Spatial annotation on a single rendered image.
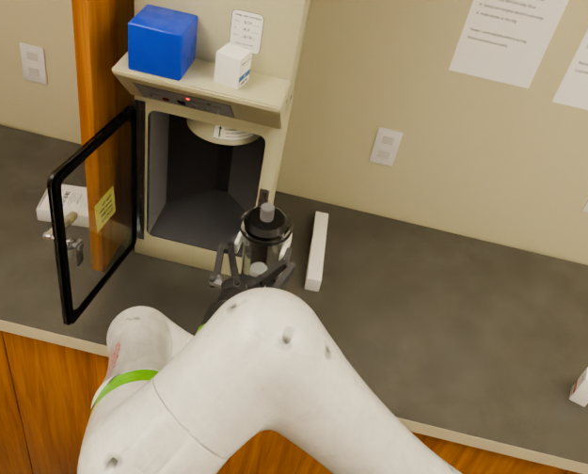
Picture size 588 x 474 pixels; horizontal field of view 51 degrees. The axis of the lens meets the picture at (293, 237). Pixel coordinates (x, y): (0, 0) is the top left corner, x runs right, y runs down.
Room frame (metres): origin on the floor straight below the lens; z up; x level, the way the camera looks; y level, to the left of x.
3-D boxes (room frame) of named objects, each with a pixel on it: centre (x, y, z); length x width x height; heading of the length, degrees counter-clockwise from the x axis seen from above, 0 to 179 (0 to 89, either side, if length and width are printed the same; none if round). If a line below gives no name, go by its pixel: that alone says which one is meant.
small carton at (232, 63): (1.06, 0.18, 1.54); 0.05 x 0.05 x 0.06; 76
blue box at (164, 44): (1.07, 0.31, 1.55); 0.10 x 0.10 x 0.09; 88
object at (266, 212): (0.97, 0.06, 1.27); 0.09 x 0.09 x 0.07
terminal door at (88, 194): (0.96, 0.41, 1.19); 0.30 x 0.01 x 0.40; 171
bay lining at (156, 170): (1.25, 0.23, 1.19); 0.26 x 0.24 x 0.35; 88
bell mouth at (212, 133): (1.22, 0.21, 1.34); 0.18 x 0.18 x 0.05
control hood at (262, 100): (1.07, 0.23, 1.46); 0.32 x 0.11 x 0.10; 88
